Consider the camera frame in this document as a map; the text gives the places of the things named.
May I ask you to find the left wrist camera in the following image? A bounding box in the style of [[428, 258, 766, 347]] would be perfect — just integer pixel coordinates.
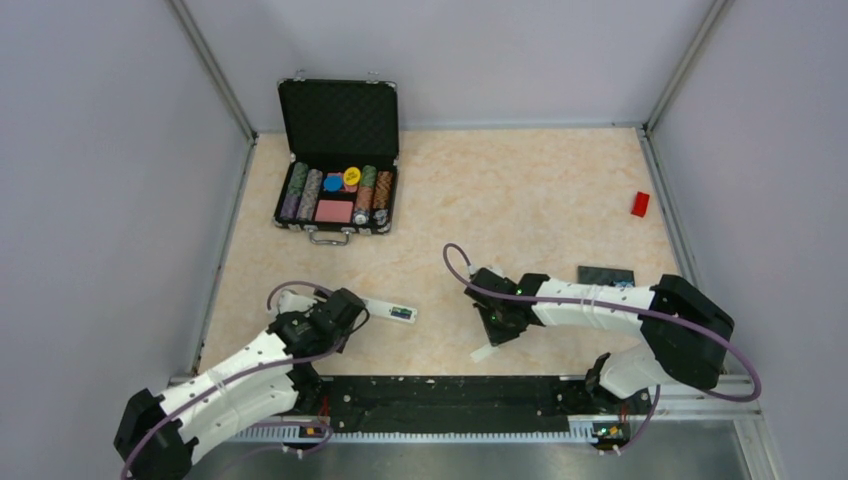
[[273, 291, 318, 315]]

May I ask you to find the white remote control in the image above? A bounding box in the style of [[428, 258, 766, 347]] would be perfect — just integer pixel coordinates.
[[362, 297, 418, 325]]

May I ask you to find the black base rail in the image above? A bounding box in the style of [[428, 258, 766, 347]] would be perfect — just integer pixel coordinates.
[[165, 374, 763, 455]]

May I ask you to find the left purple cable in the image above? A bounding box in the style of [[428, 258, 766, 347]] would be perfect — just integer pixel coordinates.
[[119, 280, 362, 480]]

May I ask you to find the blue round chip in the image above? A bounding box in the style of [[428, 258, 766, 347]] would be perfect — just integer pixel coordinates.
[[322, 173, 344, 193]]

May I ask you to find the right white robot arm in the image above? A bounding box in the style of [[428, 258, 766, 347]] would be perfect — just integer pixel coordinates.
[[464, 268, 735, 412]]

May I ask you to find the black poker chip case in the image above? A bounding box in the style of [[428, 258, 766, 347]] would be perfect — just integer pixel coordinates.
[[272, 77, 400, 246]]

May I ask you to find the dark grey building baseplate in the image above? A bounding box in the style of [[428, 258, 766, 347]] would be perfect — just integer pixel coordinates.
[[577, 265, 635, 286]]

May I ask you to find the purple cable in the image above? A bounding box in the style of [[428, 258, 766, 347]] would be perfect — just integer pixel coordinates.
[[119, 280, 362, 480], [442, 243, 763, 455]]

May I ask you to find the red building brick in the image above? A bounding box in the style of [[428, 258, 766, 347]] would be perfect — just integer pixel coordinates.
[[630, 191, 651, 218]]

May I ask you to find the white battery cover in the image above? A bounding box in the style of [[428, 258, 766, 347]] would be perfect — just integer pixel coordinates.
[[469, 345, 498, 363]]

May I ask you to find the pink playing card deck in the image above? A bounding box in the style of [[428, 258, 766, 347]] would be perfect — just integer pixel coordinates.
[[314, 199, 354, 224]]

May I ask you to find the yellow round chip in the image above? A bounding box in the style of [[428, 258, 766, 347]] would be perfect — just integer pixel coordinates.
[[342, 167, 362, 187]]

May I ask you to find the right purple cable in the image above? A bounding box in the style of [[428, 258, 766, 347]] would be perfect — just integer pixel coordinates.
[[442, 243, 763, 455]]

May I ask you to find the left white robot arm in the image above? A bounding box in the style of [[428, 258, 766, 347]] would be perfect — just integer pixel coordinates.
[[113, 281, 370, 479]]

